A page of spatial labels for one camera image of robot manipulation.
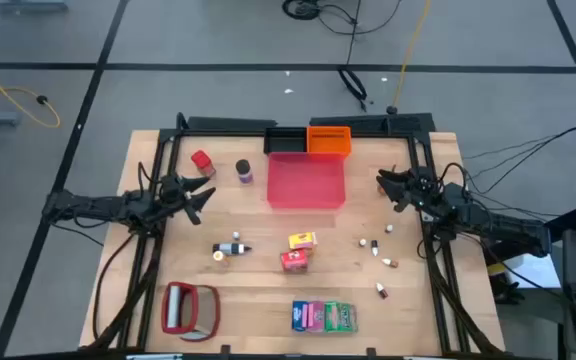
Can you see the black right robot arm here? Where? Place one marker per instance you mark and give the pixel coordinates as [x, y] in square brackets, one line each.
[508, 227]

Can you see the red Froot Loops box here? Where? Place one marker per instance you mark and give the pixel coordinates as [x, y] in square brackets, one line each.
[294, 261]

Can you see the black icing tube white collar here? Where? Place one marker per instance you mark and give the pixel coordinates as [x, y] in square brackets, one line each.
[230, 248]

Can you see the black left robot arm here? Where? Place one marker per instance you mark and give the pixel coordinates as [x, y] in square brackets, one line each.
[98, 205]

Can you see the orange plastic bin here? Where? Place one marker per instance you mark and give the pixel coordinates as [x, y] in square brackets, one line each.
[328, 142]

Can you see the black aluminium table frame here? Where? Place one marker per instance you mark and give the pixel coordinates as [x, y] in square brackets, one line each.
[228, 133]

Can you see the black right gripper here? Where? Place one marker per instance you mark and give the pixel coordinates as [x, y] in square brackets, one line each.
[420, 187]

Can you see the green mini cereal box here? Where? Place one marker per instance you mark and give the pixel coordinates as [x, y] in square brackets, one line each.
[340, 318]

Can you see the white paper sheet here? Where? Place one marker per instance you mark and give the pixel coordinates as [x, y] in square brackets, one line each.
[533, 272]

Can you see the yellow mini cereal box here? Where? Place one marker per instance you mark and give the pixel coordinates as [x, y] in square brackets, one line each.
[301, 241]

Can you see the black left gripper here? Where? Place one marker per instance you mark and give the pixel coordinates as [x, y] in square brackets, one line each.
[175, 192]

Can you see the purple-label jar black lid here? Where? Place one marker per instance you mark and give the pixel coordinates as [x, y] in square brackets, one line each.
[243, 170]

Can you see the black rear panel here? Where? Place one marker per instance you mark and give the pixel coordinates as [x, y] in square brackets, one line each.
[230, 123]
[368, 123]

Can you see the blue mini cereal box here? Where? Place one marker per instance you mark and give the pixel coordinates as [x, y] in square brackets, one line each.
[299, 316]

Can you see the black plastic bin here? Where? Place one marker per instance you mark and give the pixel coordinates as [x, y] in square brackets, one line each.
[285, 142]

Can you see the yellow squeeze bottle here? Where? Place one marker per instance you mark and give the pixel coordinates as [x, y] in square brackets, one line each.
[219, 257]

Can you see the pink mini cereal box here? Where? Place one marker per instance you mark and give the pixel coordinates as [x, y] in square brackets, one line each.
[315, 317]

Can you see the pink translucent plastic bin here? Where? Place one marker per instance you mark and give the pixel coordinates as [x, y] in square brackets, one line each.
[305, 180]

